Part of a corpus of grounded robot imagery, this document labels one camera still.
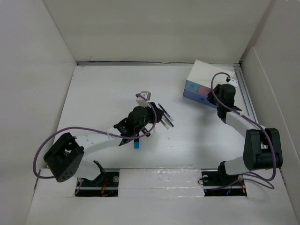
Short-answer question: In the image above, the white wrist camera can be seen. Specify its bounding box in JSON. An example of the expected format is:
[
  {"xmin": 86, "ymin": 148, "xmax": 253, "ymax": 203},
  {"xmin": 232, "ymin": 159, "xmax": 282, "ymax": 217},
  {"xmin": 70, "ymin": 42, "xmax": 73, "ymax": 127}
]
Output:
[
  {"xmin": 136, "ymin": 91, "xmax": 151, "ymax": 107},
  {"xmin": 226, "ymin": 77, "xmax": 239, "ymax": 88}
]

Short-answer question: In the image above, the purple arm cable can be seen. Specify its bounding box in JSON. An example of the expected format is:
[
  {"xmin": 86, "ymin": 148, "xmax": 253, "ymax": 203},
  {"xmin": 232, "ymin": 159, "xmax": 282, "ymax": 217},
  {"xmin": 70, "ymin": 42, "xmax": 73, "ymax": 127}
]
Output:
[
  {"xmin": 200, "ymin": 72, "xmax": 282, "ymax": 190},
  {"xmin": 34, "ymin": 92, "xmax": 158, "ymax": 194}
]

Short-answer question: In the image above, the pink drawer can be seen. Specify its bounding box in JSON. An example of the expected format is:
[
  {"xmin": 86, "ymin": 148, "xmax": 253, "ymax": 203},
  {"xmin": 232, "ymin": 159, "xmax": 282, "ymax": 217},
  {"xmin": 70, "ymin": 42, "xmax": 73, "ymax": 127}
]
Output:
[{"xmin": 198, "ymin": 85, "xmax": 211, "ymax": 96}]

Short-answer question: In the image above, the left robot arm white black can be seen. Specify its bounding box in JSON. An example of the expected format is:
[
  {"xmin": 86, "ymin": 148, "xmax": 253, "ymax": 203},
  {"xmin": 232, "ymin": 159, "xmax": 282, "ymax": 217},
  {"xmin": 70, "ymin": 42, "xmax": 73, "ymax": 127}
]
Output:
[{"xmin": 44, "ymin": 102, "xmax": 164, "ymax": 182}]

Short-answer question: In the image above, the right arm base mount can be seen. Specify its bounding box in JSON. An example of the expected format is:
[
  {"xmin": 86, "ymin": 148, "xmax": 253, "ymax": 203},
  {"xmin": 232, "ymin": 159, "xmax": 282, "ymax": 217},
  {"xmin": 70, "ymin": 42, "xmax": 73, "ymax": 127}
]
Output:
[{"xmin": 198, "ymin": 162, "xmax": 247, "ymax": 197}]

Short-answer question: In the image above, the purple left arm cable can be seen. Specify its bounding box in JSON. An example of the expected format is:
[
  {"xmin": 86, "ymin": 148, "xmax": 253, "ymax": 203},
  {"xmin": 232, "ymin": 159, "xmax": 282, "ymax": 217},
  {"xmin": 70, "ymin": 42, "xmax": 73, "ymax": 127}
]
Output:
[{"xmin": 34, "ymin": 92, "xmax": 158, "ymax": 194}]

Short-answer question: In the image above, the green gel pen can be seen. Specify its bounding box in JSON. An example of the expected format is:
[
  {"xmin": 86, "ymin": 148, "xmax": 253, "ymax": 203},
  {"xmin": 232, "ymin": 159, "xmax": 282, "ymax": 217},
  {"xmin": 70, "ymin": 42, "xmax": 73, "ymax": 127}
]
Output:
[{"xmin": 160, "ymin": 118, "xmax": 170, "ymax": 130}]

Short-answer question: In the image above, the blue highlighter marker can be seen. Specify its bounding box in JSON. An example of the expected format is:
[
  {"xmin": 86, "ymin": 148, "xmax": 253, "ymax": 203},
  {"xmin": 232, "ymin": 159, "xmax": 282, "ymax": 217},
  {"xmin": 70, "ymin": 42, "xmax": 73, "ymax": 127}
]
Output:
[{"xmin": 134, "ymin": 139, "xmax": 140, "ymax": 149}]

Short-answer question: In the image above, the blue drawer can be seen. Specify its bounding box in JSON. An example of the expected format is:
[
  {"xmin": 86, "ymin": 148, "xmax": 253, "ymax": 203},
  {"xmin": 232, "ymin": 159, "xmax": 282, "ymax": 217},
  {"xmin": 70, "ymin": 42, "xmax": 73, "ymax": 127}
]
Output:
[{"xmin": 183, "ymin": 80, "xmax": 216, "ymax": 108}]

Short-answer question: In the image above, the purple gel pen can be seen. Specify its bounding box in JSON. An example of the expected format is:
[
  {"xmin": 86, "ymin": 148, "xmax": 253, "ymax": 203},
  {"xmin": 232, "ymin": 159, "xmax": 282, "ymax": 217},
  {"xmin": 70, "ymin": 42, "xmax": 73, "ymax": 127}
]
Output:
[{"xmin": 158, "ymin": 103, "xmax": 174, "ymax": 127}]

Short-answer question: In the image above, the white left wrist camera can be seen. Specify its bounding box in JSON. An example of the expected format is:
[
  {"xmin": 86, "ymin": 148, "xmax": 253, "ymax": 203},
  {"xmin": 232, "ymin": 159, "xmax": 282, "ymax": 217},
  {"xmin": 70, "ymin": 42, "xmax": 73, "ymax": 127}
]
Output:
[{"xmin": 136, "ymin": 91, "xmax": 151, "ymax": 107}]

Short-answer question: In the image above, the white drawer organizer box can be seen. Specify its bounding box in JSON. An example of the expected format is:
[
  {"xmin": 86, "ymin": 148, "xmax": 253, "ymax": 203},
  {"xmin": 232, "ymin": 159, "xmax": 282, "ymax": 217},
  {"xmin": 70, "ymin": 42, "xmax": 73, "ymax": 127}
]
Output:
[{"xmin": 182, "ymin": 60, "xmax": 236, "ymax": 109}]

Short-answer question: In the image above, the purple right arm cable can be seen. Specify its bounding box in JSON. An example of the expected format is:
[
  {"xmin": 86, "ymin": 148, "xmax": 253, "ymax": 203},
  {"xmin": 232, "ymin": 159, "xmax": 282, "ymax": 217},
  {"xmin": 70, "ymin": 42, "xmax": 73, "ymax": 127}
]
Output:
[{"xmin": 200, "ymin": 72, "xmax": 282, "ymax": 190}]

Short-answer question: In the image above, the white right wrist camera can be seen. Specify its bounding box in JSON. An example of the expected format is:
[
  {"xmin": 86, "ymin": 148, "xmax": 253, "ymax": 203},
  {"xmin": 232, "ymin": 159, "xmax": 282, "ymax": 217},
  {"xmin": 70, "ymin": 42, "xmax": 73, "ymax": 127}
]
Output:
[{"xmin": 226, "ymin": 77, "xmax": 239, "ymax": 88}]

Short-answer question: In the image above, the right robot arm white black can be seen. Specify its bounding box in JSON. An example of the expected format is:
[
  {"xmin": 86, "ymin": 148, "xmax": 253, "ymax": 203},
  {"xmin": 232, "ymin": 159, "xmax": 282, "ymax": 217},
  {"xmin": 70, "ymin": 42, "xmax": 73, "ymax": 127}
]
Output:
[{"xmin": 207, "ymin": 84, "xmax": 283, "ymax": 185}]

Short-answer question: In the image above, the black gold pen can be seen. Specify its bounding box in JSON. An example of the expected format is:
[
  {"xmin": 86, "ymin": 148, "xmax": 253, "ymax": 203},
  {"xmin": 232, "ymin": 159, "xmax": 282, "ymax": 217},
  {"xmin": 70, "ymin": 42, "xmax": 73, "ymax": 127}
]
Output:
[{"xmin": 162, "ymin": 113, "xmax": 174, "ymax": 128}]

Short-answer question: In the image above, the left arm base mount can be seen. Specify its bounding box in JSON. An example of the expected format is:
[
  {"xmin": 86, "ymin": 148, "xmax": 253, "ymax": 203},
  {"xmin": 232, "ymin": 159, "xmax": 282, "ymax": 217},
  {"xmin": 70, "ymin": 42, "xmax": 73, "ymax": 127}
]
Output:
[{"xmin": 75, "ymin": 160, "xmax": 120, "ymax": 197}]

